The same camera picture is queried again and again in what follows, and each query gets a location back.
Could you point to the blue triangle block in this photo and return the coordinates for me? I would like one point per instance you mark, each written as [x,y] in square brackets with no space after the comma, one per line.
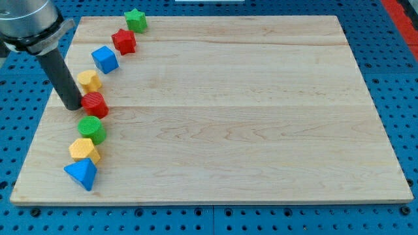
[83,173]

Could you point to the red cylinder block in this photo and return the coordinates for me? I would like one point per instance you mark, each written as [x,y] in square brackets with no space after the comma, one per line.
[94,105]

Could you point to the red star block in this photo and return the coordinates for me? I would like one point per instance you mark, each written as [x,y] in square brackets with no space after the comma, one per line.
[124,41]

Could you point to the yellow hexagon block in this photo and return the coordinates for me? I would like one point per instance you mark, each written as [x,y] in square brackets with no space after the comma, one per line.
[83,148]

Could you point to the red tape strip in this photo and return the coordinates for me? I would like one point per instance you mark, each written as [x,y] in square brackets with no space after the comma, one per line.
[404,17]

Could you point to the wooden board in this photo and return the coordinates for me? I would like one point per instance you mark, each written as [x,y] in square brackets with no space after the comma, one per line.
[258,110]

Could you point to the green cylinder block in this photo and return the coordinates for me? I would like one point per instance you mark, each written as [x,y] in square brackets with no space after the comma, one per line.
[91,127]

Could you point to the green star block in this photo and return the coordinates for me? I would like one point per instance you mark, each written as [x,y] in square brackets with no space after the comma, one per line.
[136,20]

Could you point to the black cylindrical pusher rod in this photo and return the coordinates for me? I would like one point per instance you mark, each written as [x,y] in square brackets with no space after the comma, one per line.
[60,77]

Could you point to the blue cube block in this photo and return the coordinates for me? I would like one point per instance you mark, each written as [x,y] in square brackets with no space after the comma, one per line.
[105,59]

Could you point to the yellow heart block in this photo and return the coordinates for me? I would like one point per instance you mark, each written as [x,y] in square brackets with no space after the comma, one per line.
[89,80]

